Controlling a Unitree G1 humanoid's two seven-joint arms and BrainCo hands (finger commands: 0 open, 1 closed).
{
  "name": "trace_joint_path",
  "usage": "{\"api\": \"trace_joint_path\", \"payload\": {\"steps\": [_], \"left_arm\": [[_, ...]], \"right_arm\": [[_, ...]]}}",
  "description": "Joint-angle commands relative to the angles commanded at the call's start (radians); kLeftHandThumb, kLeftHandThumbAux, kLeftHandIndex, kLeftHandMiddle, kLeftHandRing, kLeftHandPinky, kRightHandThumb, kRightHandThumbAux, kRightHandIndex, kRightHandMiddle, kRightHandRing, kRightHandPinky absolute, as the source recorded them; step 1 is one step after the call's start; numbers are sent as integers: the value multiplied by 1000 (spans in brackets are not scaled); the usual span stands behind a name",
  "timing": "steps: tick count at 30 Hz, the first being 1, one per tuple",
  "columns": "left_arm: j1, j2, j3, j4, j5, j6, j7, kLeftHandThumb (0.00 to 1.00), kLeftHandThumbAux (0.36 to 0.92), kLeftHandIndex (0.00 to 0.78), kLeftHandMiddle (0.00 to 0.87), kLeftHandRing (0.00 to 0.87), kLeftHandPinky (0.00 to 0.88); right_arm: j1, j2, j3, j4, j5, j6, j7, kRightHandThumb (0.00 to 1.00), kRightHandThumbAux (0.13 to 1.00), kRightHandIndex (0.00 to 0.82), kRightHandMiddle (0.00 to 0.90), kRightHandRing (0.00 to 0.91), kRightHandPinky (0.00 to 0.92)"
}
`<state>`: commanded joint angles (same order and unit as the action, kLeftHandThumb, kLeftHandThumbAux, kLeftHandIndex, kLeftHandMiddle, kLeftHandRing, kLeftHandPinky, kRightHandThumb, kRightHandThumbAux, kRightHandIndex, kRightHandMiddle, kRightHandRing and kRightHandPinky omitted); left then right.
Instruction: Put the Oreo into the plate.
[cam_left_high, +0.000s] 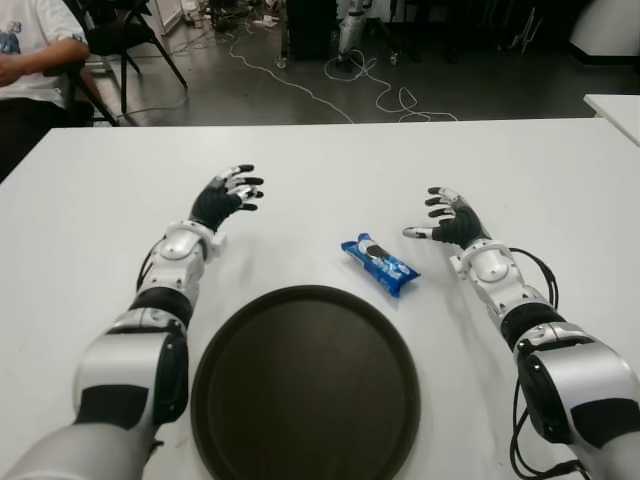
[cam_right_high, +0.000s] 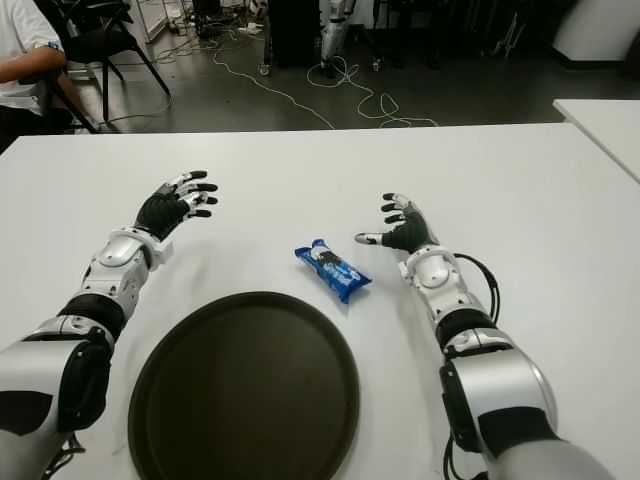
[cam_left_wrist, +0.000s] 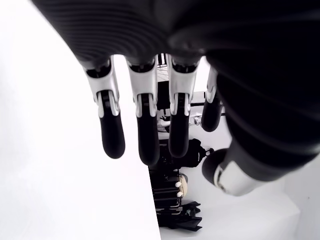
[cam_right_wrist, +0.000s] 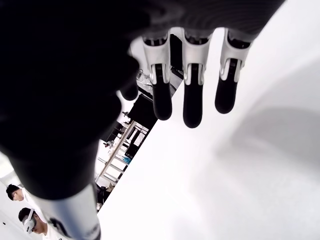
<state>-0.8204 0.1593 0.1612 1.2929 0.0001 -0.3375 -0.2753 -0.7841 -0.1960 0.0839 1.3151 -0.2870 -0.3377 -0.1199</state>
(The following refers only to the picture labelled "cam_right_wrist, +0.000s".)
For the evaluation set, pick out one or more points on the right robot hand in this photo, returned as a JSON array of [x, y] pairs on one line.
[[50, 87]]

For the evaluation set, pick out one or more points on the white metal shelf rack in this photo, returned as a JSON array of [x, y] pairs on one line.
[[117, 155]]

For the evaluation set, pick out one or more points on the black-haired person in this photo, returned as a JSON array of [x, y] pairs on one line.
[[13, 191]]

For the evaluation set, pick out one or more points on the person wearing VR headset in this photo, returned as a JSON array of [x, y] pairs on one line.
[[28, 220]]

